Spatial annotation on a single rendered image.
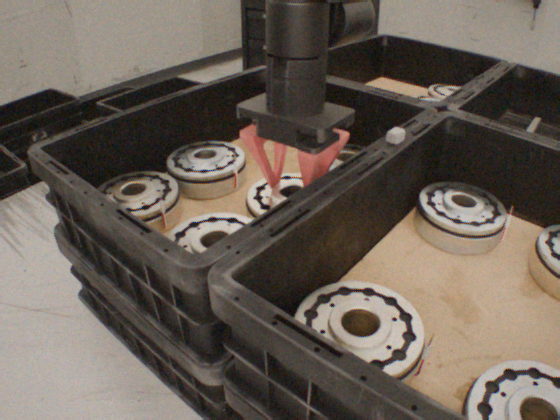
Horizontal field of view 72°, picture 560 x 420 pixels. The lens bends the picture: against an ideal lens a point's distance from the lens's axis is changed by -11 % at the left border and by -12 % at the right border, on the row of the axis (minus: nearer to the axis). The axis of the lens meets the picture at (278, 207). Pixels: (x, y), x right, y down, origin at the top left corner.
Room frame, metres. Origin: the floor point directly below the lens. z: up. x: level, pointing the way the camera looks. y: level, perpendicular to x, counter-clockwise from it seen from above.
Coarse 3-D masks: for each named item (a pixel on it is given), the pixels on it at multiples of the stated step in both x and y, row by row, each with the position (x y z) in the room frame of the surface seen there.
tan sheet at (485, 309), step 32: (512, 224) 0.39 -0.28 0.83; (384, 256) 0.34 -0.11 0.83; (416, 256) 0.34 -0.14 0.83; (448, 256) 0.34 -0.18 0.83; (480, 256) 0.33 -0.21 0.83; (512, 256) 0.33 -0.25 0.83; (416, 288) 0.29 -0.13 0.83; (448, 288) 0.29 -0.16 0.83; (480, 288) 0.29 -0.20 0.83; (512, 288) 0.28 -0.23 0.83; (448, 320) 0.25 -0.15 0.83; (480, 320) 0.24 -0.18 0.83; (512, 320) 0.24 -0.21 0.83; (544, 320) 0.24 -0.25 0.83; (448, 352) 0.21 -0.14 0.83; (480, 352) 0.21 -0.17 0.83; (512, 352) 0.21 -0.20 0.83; (544, 352) 0.20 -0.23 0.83; (416, 384) 0.18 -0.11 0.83; (448, 384) 0.18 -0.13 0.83
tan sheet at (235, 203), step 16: (240, 144) 0.60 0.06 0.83; (272, 144) 0.60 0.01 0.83; (272, 160) 0.55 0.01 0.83; (288, 160) 0.55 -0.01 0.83; (256, 176) 0.50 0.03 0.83; (240, 192) 0.46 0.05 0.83; (192, 208) 0.43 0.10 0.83; (208, 208) 0.43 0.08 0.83; (224, 208) 0.43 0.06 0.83; (240, 208) 0.43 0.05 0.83; (176, 224) 0.39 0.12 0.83
